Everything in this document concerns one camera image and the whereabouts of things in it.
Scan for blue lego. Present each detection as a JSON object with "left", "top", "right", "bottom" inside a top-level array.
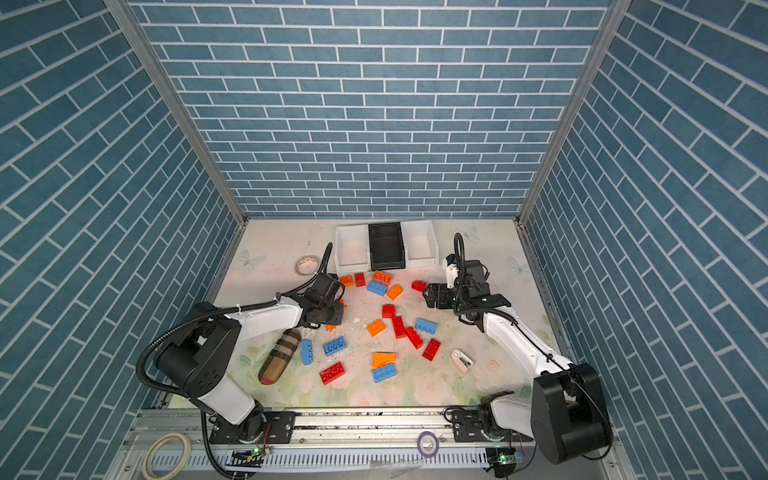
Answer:
[
  {"left": 367, "top": 280, "right": 388, "bottom": 296},
  {"left": 300, "top": 339, "right": 314, "bottom": 366},
  {"left": 322, "top": 337, "right": 347, "bottom": 357},
  {"left": 414, "top": 318, "right": 437, "bottom": 335},
  {"left": 372, "top": 363, "right": 397, "bottom": 384}
]

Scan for red lego diagonal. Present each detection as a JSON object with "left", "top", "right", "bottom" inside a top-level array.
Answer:
[{"left": 406, "top": 327, "right": 424, "bottom": 350}]

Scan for blue lego bottom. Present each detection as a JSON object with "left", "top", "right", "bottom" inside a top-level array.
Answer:
[{"left": 372, "top": 363, "right": 397, "bottom": 384}]

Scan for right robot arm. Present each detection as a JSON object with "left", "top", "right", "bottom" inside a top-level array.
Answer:
[{"left": 423, "top": 254, "right": 614, "bottom": 464}]

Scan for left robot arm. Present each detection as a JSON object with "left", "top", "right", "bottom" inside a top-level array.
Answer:
[{"left": 147, "top": 273, "right": 345, "bottom": 427}]

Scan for white tape roll on table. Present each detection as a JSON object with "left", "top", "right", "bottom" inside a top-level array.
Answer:
[{"left": 294, "top": 255, "right": 321, "bottom": 276}]

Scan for red curved lego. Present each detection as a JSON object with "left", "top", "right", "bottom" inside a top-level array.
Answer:
[{"left": 411, "top": 280, "right": 427, "bottom": 292}]

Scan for blue lego under orange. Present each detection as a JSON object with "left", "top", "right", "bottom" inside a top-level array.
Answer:
[{"left": 367, "top": 280, "right": 388, "bottom": 296}]

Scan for orange lego center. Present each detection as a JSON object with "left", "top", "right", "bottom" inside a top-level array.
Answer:
[{"left": 366, "top": 319, "right": 386, "bottom": 337}]

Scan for orange lego top stacked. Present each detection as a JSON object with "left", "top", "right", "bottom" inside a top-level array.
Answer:
[{"left": 372, "top": 271, "right": 393, "bottom": 285}]

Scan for small red lego center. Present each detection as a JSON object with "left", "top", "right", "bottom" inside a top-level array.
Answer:
[{"left": 381, "top": 304, "right": 397, "bottom": 318}]

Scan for white right bin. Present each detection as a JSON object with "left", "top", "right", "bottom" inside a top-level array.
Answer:
[{"left": 400, "top": 220, "right": 439, "bottom": 268}]

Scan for white bin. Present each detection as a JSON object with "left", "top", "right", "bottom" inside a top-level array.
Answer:
[
  {"left": 333, "top": 224, "right": 371, "bottom": 275},
  {"left": 400, "top": 220, "right": 439, "bottom": 268}
]

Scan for white left bin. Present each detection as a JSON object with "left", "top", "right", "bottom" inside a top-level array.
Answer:
[{"left": 333, "top": 224, "right": 371, "bottom": 275}]

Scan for small orange lego square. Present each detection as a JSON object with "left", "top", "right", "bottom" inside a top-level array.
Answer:
[{"left": 386, "top": 284, "right": 403, "bottom": 300}]

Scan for white pink small device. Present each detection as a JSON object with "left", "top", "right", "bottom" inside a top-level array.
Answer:
[{"left": 451, "top": 348, "right": 474, "bottom": 374}]

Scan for long red lego center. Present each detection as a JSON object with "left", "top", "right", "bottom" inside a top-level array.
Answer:
[{"left": 392, "top": 316, "right": 407, "bottom": 339}]

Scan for striped brown cylinder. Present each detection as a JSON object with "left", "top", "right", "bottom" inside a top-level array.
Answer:
[{"left": 258, "top": 328, "right": 302, "bottom": 385}]

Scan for black middle bin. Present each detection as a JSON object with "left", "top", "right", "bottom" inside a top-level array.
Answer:
[{"left": 368, "top": 222, "right": 406, "bottom": 271}]

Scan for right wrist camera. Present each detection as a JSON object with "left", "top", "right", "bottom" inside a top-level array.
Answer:
[{"left": 442, "top": 254, "right": 459, "bottom": 290}]

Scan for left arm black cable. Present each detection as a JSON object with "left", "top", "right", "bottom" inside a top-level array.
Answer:
[{"left": 135, "top": 242, "right": 335, "bottom": 397}]

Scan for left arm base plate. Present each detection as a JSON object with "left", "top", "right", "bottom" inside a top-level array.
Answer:
[{"left": 207, "top": 410, "right": 297, "bottom": 445}]

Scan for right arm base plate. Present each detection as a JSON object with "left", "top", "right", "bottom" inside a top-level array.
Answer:
[{"left": 442, "top": 405, "right": 533, "bottom": 444}]

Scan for aluminium rail frame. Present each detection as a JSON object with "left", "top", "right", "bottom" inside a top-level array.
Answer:
[{"left": 106, "top": 407, "right": 634, "bottom": 479}]

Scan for tape roll on rail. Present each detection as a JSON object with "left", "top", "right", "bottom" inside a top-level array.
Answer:
[{"left": 141, "top": 432, "right": 192, "bottom": 480}]

